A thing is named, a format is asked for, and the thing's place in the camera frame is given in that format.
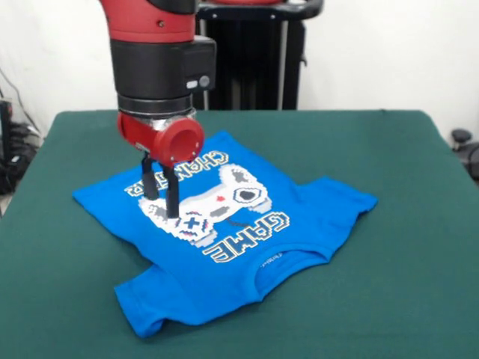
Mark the blue printed shirt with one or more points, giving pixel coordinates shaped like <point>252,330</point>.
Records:
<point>243,284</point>

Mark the grey chair base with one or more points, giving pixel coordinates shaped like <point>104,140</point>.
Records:
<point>461,135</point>

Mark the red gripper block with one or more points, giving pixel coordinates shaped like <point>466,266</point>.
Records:
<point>138,132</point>

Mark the dark green table cloth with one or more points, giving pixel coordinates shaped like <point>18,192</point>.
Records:
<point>411,261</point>

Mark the black upright stand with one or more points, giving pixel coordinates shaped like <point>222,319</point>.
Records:
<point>5,127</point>

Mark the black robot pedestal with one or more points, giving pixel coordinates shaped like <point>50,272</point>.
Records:
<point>254,63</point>

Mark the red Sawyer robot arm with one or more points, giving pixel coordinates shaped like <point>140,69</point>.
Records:
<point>157,63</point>

